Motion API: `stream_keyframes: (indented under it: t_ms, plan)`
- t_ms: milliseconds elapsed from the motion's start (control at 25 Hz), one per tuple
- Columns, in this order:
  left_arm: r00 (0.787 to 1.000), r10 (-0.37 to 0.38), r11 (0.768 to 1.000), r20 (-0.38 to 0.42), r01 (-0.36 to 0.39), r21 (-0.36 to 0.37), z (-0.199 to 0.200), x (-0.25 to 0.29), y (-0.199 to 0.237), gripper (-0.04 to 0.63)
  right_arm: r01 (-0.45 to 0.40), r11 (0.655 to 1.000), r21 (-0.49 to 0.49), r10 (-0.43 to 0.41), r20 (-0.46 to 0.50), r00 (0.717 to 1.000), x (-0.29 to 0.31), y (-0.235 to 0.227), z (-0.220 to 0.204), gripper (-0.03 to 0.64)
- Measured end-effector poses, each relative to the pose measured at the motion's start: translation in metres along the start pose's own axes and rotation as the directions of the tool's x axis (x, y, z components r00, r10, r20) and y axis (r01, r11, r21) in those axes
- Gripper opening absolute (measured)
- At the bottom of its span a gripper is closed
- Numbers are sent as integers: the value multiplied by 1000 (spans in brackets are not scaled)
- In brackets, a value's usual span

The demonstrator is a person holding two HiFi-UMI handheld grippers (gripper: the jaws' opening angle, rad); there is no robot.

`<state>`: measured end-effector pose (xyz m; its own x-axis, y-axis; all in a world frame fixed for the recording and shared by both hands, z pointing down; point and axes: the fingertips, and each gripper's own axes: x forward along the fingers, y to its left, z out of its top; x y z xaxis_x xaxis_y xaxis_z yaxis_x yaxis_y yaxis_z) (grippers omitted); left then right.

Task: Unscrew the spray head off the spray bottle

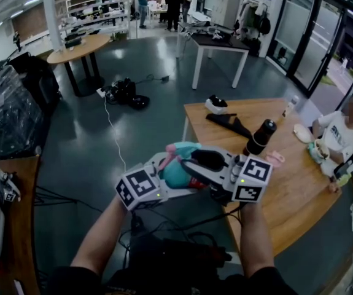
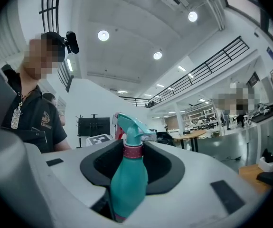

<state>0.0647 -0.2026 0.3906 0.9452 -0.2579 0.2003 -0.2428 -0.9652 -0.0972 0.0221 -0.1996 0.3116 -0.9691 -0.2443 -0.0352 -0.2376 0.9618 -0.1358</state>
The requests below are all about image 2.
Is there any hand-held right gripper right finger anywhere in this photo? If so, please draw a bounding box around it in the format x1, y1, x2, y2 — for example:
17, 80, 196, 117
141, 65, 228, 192
126, 141, 268, 228

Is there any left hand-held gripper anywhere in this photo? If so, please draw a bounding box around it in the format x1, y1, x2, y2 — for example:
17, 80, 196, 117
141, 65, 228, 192
86, 133, 115, 147

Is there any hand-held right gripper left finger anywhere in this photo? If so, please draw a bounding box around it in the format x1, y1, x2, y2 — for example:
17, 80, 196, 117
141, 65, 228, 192
25, 139, 125, 228

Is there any teal spray bottle trigger head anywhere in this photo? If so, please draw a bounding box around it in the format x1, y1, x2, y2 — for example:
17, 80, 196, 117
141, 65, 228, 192
112, 112, 157, 159

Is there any teal spray bottle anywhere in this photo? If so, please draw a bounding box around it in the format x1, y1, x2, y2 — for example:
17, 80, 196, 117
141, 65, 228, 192
110, 156, 149, 223

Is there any black monitor on stand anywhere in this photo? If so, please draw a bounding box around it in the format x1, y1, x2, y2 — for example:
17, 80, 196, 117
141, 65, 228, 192
75, 114, 111, 149

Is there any person's black shirt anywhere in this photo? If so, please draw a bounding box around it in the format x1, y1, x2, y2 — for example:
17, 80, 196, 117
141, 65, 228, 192
0, 64, 72, 154

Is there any large wooden table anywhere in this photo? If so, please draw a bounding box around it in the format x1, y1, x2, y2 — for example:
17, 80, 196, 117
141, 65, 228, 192
238, 153, 273, 195

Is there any black padded chair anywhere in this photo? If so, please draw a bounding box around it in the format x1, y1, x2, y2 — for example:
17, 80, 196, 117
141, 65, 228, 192
156, 131, 175, 147

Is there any black fabric pouch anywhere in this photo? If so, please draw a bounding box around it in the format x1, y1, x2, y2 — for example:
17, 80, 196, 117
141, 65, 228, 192
256, 171, 273, 182

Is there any white box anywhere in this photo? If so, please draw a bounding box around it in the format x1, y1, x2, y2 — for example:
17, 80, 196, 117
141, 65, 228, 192
259, 156, 273, 173

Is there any white storage shelf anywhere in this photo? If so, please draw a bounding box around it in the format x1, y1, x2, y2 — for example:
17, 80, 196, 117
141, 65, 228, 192
188, 103, 222, 133

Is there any black headset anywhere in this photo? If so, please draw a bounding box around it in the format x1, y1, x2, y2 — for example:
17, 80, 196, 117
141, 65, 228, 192
262, 148, 273, 163

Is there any person's head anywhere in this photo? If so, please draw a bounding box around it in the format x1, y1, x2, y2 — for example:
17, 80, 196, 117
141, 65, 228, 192
21, 31, 67, 81

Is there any black-top white-legged table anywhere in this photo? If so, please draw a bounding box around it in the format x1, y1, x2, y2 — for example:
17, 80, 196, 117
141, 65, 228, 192
245, 104, 273, 166

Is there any white black device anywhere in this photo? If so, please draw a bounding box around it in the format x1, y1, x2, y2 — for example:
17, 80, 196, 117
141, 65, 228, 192
259, 104, 273, 115

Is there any black mezzanine railing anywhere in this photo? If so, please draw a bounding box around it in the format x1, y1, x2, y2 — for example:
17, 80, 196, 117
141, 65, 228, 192
119, 36, 250, 108

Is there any black stair railing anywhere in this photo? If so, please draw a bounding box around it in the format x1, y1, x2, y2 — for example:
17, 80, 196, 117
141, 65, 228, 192
38, 0, 74, 94

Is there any black adapter cable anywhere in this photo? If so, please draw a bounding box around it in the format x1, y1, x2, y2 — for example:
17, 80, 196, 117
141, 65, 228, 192
220, 156, 243, 162

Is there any silver pendant necklace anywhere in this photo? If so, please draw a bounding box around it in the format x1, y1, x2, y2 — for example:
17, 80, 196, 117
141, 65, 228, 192
10, 89, 36, 130

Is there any black head camera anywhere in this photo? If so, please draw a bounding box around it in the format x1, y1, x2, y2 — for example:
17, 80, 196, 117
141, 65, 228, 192
64, 30, 80, 55

